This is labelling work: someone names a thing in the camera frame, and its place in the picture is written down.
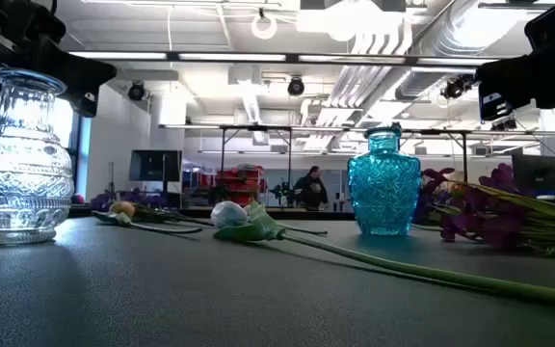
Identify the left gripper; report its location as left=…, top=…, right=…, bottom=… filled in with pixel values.
left=0, top=0, right=118, bottom=119

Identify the clear glass vase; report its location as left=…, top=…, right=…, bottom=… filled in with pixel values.
left=0, top=67, right=75, bottom=246

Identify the pink tulip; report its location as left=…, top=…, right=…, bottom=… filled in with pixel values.
left=92, top=200, right=204, bottom=236

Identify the magenta flower bunch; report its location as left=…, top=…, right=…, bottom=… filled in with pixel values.
left=411, top=162, right=555, bottom=257

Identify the large white tulip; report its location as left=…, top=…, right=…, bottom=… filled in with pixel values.
left=209, top=200, right=555, bottom=309

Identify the blue glass vase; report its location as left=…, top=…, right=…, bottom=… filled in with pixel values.
left=347, top=123, right=423, bottom=237

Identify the thin black tripod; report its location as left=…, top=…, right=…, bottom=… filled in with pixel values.
left=106, top=161, right=118, bottom=208

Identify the black monitor on stand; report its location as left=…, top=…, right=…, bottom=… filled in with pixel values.
left=128, top=148, right=183, bottom=183

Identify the long ceiling light bar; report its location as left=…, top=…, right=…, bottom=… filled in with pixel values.
left=67, top=50, right=486, bottom=67

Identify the red storage bin rack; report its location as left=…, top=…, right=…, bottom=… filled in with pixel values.
left=214, top=166, right=265, bottom=206

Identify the person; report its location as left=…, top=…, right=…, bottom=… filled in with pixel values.
left=292, top=165, right=330, bottom=211

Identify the black table mat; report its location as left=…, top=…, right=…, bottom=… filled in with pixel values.
left=0, top=215, right=555, bottom=347

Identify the silver ventilation duct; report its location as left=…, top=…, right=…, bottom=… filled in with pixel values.
left=395, top=0, right=529, bottom=100

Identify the white ring lamp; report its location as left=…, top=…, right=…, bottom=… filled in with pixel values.
left=251, top=13, right=278, bottom=40

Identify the black metal workstation frame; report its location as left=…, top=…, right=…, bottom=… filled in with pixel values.
left=159, top=122, right=555, bottom=194

